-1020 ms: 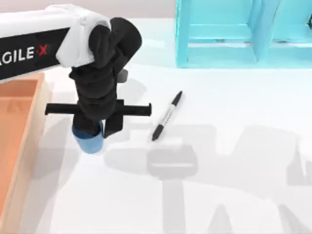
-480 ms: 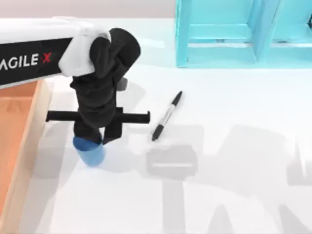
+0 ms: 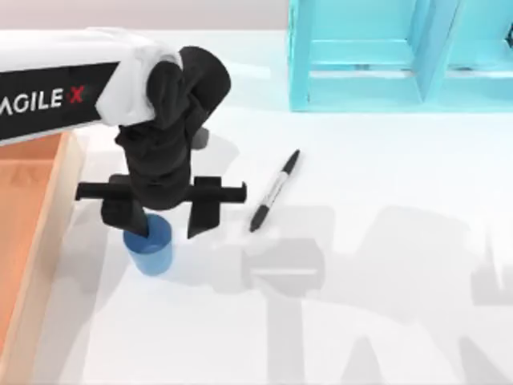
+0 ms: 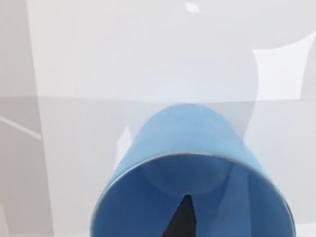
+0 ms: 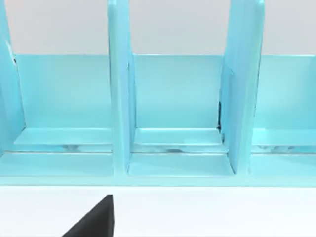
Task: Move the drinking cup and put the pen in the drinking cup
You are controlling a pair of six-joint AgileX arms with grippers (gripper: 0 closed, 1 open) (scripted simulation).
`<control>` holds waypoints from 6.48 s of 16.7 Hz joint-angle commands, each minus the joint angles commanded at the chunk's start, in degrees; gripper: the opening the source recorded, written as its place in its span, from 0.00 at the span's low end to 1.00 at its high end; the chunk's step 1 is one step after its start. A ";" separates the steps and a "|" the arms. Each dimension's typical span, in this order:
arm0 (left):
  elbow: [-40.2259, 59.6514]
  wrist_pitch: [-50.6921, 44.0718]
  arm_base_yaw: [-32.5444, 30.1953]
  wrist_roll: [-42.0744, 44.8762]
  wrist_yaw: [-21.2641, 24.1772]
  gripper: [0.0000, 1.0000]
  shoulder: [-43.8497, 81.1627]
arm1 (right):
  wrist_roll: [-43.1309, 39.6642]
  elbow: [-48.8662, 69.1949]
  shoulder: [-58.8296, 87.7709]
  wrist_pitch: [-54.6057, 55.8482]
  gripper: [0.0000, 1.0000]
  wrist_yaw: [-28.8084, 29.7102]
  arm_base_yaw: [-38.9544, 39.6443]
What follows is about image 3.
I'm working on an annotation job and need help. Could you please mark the blue cup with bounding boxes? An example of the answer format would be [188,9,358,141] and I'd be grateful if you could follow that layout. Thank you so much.
[122,213,174,277]

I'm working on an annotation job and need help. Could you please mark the black marker pen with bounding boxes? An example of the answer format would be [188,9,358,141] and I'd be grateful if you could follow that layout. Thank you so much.
[248,148,301,233]

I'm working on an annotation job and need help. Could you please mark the shallow salmon-coloured box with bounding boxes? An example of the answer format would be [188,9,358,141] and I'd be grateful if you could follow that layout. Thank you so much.
[0,130,87,364]

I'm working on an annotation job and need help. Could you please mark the light blue rack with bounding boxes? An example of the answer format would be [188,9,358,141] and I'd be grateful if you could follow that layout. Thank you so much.
[287,0,513,115]

